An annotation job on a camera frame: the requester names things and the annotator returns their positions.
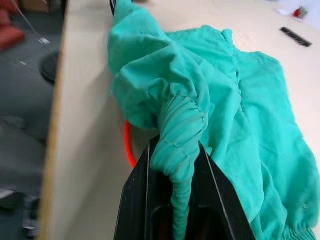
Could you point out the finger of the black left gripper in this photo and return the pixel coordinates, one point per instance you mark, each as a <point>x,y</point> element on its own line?
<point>113,6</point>

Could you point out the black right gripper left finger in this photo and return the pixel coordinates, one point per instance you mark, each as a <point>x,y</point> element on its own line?
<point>136,200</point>

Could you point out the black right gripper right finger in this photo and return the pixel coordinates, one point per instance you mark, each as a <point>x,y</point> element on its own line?
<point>215,205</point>

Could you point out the brown patterned box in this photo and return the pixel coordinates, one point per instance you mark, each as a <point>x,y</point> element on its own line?
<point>35,4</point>

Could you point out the black round stand base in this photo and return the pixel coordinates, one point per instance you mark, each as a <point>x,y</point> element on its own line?
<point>50,66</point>

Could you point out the red cushion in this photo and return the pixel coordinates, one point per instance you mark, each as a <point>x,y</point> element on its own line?
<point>10,35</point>

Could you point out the black ribbed strip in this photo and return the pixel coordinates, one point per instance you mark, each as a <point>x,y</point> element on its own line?
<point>296,37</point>

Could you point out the small red object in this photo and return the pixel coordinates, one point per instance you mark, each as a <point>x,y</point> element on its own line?
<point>299,12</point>

